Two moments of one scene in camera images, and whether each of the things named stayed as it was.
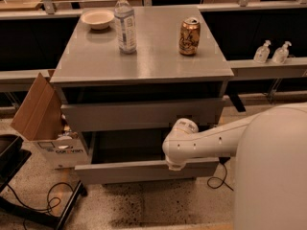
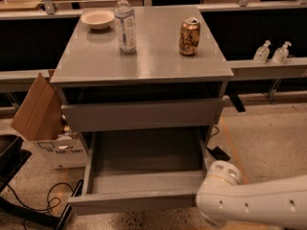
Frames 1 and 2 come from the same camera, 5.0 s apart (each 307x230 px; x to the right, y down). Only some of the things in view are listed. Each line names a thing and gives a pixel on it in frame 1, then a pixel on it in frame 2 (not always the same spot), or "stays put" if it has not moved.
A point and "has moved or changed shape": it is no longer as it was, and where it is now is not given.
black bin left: (12, 157) stays put
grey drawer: (132, 155) has moved or changed shape
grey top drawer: (140, 115) stays put
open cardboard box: (40, 119) stays put
